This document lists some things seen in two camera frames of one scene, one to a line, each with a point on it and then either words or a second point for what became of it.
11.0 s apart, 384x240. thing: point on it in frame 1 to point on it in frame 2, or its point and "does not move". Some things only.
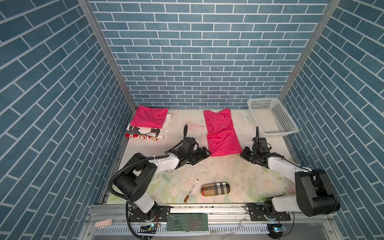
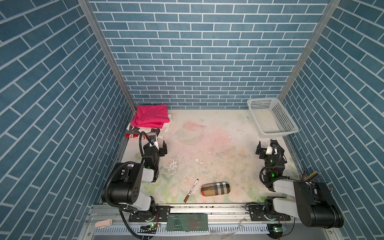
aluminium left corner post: (86, 7) does not move
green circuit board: (187, 222) does not move
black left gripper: (201, 156) to (163, 150)
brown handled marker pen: (187, 196) does not move
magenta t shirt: (222, 138) to (153, 116)
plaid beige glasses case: (215, 189) does not move
